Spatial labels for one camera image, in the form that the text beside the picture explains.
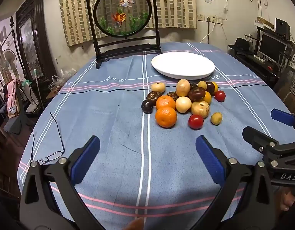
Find computer monitor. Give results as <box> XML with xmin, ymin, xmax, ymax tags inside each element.
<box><xmin>258</xmin><ymin>32</ymin><xmax>287</xmax><ymax>61</ymax></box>

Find thin black eyeglasses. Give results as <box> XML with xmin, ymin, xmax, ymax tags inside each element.
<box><xmin>30</xmin><ymin>112</ymin><xmax>66</xmax><ymax>166</ymax></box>

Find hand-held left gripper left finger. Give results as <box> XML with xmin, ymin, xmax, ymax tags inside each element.
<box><xmin>19</xmin><ymin>135</ymin><xmax>101</xmax><ymax>230</ymax></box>

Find golden tan oval fruit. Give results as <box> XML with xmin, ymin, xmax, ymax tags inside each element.
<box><xmin>176</xmin><ymin>79</ymin><xmax>191</xmax><ymax>97</ymax></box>

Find pink hanging cloth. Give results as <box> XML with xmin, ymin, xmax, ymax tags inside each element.
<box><xmin>6</xmin><ymin>79</ymin><xmax>21</xmax><ymax>119</ymax></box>

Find black computer desk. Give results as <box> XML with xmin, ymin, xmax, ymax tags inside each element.
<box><xmin>229</xmin><ymin>25</ymin><xmax>295</xmax><ymax>87</ymax></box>

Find dark wooden framed mirror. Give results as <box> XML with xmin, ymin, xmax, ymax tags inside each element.
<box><xmin>15</xmin><ymin>0</ymin><xmax>57</xmax><ymax>84</ymax></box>

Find cream ribbed fruit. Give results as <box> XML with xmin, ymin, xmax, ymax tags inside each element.
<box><xmin>191</xmin><ymin>101</ymin><xmax>210</xmax><ymax>118</ymax></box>

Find round goldfish screen black frame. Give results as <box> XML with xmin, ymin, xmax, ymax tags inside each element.
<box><xmin>85</xmin><ymin>0</ymin><xmax>162</xmax><ymax>69</ymax></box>

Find orange mandarin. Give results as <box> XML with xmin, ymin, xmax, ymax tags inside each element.
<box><xmin>155</xmin><ymin>107</ymin><xmax>177</xmax><ymax>128</ymax></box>
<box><xmin>155</xmin><ymin>95</ymin><xmax>176</xmax><ymax>110</ymax></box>

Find blue striped tablecloth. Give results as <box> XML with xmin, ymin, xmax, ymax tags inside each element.
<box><xmin>17</xmin><ymin>42</ymin><xmax>295</xmax><ymax>230</ymax></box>

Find red cherry tomato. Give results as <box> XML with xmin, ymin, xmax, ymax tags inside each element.
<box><xmin>214</xmin><ymin>90</ymin><xmax>226</xmax><ymax>102</ymax></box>
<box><xmin>188</xmin><ymin>114</ymin><xmax>204</xmax><ymax>130</ymax></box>

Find small olive yellow fruit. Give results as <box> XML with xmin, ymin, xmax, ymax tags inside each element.
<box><xmin>210</xmin><ymin>112</ymin><xmax>223</xmax><ymax>125</ymax></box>

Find clear plastic bag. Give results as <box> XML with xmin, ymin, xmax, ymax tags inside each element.
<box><xmin>48</xmin><ymin>68</ymin><xmax>77</xmax><ymax>94</ymax></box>

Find black brimmed hat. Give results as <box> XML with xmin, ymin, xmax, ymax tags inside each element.
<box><xmin>228</xmin><ymin>38</ymin><xmax>254</xmax><ymax>54</ymax></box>

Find standing electric fan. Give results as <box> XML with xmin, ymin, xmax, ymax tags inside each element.
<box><xmin>1</xmin><ymin>49</ymin><xmax>18</xmax><ymax>73</ymax></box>

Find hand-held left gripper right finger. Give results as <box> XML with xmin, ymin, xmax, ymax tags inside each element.
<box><xmin>195</xmin><ymin>135</ymin><xmax>276</xmax><ymax>230</ymax></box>

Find black speaker box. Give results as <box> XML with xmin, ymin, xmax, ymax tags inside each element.
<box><xmin>275</xmin><ymin>18</ymin><xmax>291</xmax><ymax>39</ymax></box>

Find white oval plate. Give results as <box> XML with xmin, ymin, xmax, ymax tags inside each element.
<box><xmin>151</xmin><ymin>52</ymin><xmax>215</xmax><ymax>80</ymax></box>

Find smooth cream round fruit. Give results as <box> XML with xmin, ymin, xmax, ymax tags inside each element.
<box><xmin>175</xmin><ymin>96</ymin><xmax>192</xmax><ymax>113</ymax></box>

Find beige round fruit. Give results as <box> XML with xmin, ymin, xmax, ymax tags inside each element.
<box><xmin>151</xmin><ymin>82</ymin><xmax>165</xmax><ymax>92</ymax></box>

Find flat cardboard box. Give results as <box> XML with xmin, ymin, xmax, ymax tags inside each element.
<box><xmin>256</xmin><ymin>16</ymin><xmax>274</xmax><ymax>29</ymax></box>

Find person's right hand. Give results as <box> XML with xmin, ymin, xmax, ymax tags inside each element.
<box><xmin>276</xmin><ymin>189</ymin><xmax>295</xmax><ymax>212</ymax></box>

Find beige checked curtain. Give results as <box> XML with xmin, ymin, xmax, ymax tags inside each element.
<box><xmin>59</xmin><ymin>0</ymin><xmax>198</xmax><ymax>48</ymax></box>

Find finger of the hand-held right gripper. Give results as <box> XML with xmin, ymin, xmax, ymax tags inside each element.
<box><xmin>242</xmin><ymin>125</ymin><xmax>295</xmax><ymax>160</ymax></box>
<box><xmin>270</xmin><ymin>108</ymin><xmax>295</xmax><ymax>131</ymax></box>

